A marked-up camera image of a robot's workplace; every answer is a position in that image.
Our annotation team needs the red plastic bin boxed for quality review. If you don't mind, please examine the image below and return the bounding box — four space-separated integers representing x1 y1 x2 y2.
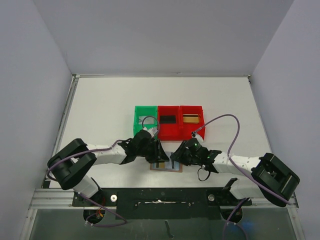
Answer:
180 105 205 140
157 105 182 141

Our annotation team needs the aluminium front rail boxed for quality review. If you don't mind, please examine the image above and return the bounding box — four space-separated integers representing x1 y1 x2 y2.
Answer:
29 186 300 211

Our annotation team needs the aluminium rail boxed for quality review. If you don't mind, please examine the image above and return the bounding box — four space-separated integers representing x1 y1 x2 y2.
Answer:
29 186 300 211
41 73 80 188

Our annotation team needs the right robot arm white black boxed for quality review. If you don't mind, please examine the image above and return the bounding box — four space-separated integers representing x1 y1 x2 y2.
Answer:
170 138 300 207

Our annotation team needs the brown leather card holder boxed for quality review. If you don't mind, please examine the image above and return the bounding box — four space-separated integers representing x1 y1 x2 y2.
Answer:
150 159 183 173

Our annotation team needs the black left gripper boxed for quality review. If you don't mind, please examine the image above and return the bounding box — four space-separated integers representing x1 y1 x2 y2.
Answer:
136 138 169 163

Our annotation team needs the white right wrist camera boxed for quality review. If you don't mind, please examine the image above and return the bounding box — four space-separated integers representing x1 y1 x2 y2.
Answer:
191 132 204 143

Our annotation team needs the red plastic right bin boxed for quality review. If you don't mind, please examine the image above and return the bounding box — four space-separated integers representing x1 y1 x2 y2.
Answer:
180 105 205 140

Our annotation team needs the black card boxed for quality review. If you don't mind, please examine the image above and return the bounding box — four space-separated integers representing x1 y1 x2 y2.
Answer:
159 115 177 124

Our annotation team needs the silver grey card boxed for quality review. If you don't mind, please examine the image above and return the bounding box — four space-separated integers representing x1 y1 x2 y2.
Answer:
138 115 155 125

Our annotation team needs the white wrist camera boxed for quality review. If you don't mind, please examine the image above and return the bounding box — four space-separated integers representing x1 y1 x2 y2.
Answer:
191 132 204 143
143 127 159 138

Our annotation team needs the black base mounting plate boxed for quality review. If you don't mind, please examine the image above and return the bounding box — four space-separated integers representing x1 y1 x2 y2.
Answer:
72 187 252 221

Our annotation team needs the green plastic bin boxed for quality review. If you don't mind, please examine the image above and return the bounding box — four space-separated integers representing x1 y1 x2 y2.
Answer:
133 105 158 135

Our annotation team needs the aluminium left rail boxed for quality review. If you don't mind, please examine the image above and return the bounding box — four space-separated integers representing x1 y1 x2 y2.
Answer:
41 73 80 188

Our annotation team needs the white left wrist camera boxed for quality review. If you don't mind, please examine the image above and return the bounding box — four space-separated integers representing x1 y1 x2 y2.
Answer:
143 127 159 138

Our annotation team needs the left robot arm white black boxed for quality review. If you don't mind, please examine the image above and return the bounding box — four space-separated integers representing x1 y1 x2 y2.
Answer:
46 127 170 206

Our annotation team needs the red plastic middle bin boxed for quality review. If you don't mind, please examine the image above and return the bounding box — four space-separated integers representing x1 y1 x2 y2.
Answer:
157 105 182 141

